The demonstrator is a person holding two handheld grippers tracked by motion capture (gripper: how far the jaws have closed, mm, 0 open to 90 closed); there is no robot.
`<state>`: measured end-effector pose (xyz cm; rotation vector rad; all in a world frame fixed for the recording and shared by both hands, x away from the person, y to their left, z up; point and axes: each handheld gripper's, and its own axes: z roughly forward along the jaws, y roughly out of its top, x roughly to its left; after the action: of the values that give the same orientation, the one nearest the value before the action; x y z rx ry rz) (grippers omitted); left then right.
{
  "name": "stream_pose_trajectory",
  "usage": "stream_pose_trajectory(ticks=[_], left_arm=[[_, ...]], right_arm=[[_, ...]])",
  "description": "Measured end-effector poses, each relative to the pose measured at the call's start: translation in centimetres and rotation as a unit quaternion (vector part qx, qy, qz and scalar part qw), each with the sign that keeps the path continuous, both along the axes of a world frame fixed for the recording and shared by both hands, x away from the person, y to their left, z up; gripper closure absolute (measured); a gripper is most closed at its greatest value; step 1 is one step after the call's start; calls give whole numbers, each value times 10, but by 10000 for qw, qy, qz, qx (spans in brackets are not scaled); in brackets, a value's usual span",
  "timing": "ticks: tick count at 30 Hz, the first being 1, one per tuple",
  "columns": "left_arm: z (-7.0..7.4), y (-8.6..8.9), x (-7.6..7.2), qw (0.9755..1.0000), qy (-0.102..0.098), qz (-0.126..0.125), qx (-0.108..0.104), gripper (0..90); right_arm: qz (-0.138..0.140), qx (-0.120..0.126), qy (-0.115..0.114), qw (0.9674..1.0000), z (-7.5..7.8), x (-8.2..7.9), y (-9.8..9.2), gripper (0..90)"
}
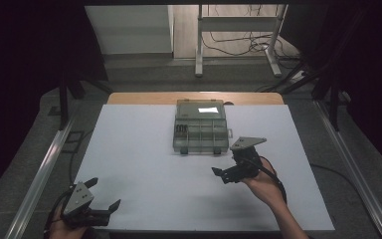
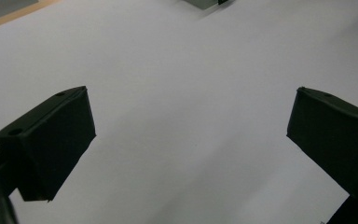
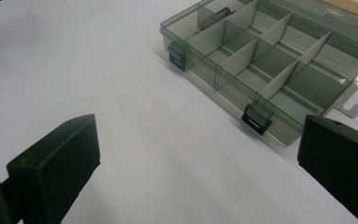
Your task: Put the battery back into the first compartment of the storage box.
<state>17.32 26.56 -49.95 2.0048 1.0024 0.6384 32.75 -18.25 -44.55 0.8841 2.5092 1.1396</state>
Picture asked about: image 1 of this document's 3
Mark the silver metal rail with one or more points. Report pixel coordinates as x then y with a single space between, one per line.
351 166
39 182

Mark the black metal stand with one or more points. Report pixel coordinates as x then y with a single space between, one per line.
335 99
63 99

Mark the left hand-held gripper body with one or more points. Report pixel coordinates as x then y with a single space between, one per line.
78 202

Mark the white table mat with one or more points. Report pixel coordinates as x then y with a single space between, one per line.
146 172

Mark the person's left hand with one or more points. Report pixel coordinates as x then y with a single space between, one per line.
64 230

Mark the clear plastic compartment storage box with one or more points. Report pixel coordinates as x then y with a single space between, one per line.
201 132

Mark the white wall panel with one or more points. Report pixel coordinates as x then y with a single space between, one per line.
129 30

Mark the person's right hand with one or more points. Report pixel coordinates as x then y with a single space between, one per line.
265 189

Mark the wooden table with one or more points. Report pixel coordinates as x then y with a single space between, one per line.
139 98

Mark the white metal desk frame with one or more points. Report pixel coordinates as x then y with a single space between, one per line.
235 24

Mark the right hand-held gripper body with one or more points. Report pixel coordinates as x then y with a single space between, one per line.
245 159

